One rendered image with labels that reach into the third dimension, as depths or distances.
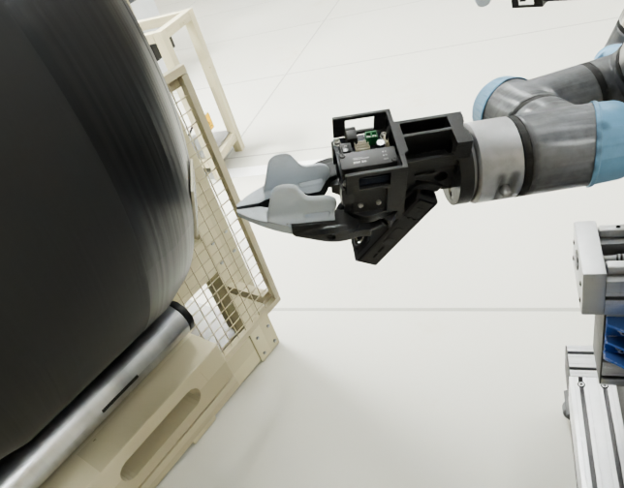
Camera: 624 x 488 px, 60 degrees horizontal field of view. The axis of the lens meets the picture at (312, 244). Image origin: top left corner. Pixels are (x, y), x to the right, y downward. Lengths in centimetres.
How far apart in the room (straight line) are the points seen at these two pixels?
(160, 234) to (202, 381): 26
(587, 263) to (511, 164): 46
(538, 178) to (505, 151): 4
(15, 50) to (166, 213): 15
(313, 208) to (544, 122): 21
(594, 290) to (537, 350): 77
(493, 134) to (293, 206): 19
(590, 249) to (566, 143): 47
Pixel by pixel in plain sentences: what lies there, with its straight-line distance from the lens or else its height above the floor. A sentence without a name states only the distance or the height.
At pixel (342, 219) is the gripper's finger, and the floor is 102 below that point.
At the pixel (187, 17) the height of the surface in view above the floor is 77.
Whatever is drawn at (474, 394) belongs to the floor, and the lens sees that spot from 160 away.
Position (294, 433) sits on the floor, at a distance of 163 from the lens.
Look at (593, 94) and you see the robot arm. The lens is 64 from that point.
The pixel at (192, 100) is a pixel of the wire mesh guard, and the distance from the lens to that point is 124.
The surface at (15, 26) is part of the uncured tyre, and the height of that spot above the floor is 126.
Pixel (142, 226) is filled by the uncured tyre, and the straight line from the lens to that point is 42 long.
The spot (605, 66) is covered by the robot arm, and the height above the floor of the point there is 104.
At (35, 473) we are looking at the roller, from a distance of 61.
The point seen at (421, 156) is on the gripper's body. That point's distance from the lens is 49.
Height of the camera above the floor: 130
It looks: 35 degrees down
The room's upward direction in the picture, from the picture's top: 19 degrees counter-clockwise
